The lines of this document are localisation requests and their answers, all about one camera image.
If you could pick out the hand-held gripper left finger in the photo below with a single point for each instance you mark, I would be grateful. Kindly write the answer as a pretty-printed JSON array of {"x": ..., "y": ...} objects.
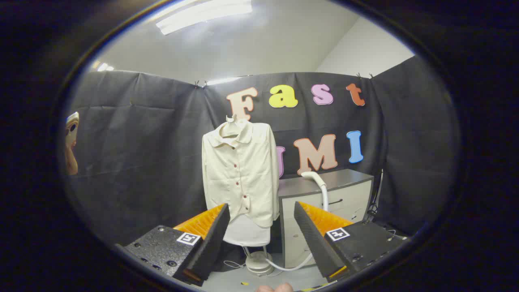
[{"x": 215, "y": 239}]

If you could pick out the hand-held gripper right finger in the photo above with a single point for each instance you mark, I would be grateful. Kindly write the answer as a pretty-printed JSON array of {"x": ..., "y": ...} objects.
[{"x": 312, "y": 239}]

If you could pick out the white garment steamer base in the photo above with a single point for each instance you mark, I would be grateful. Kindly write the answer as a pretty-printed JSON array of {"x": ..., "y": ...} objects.
[{"x": 259, "y": 263}]

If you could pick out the white garment steamer head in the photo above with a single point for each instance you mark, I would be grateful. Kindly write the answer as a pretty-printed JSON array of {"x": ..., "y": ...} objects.
[{"x": 311, "y": 175}]

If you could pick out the cream button-up shirt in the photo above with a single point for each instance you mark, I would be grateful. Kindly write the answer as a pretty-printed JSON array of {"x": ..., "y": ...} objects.
[{"x": 243, "y": 178}]

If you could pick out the white clothes hanger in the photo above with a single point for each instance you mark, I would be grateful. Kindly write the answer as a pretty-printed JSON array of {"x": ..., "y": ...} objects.
[{"x": 231, "y": 121}]

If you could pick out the white ironing pad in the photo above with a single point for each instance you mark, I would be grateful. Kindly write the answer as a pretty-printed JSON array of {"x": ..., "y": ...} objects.
[{"x": 247, "y": 234}]

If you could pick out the white cabinet with grey top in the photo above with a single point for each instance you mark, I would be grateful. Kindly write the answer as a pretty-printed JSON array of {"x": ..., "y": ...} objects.
[{"x": 320, "y": 184}]

